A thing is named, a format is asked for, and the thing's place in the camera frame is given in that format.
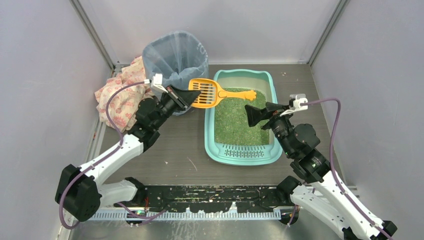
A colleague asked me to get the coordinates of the orange litter scoop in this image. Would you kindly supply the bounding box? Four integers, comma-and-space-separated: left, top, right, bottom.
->
188, 78, 257, 109

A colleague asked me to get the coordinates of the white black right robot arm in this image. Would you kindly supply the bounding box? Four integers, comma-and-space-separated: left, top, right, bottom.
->
244, 102, 398, 240

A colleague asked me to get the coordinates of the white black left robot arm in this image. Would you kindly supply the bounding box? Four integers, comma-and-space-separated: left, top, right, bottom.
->
55, 85, 201, 222

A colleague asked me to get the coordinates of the green cat litter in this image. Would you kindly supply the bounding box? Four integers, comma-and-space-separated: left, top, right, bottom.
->
214, 91, 270, 146

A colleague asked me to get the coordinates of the teal litter box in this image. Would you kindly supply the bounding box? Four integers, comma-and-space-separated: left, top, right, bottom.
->
204, 69, 283, 166

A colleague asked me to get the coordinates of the pink patterned cloth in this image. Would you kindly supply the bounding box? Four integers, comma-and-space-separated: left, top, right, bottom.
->
94, 56, 154, 133

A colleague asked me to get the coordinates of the bin with blue bag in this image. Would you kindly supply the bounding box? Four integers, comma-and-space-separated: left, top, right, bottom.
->
142, 30, 210, 116

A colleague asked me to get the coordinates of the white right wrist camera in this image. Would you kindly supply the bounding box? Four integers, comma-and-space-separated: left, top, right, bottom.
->
279, 93, 309, 117

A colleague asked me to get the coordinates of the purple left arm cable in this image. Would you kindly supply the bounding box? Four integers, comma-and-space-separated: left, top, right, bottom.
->
58, 80, 167, 230

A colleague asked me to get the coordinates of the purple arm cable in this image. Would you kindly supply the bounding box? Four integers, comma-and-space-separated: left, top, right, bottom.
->
286, 97, 395, 240
58, 80, 167, 230

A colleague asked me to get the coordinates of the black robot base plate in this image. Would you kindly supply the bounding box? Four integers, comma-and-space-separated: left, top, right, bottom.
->
122, 185, 301, 214

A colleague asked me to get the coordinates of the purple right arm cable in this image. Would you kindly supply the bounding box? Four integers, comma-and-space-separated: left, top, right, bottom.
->
286, 97, 395, 240

